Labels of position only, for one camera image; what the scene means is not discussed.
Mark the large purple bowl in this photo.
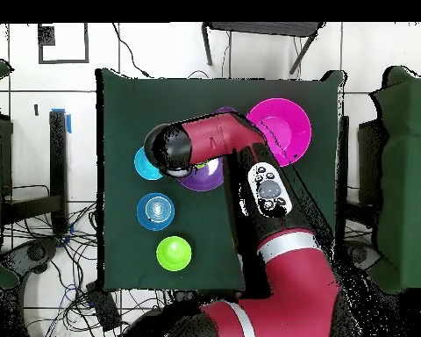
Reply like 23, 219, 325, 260
176, 157, 225, 193

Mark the cyan ribbed bowl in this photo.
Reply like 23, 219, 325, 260
133, 146, 164, 182

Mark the translucent blue straight-sided bowl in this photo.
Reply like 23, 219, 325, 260
136, 191, 176, 232

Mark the green ribbed bowl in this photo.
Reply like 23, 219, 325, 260
155, 235, 193, 272

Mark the large pink bowl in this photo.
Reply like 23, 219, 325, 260
246, 97, 313, 168

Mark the dark green tablecloth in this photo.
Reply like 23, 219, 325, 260
96, 68, 346, 292

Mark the black power adapter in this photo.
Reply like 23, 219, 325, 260
84, 280, 123, 333

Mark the grey chair base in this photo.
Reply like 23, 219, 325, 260
339, 240, 383, 276
1, 237, 61, 275

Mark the black floor cable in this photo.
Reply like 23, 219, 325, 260
111, 22, 153, 79

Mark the black metal frame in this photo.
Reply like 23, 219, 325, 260
336, 114, 385, 229
0, 109, 70, 236

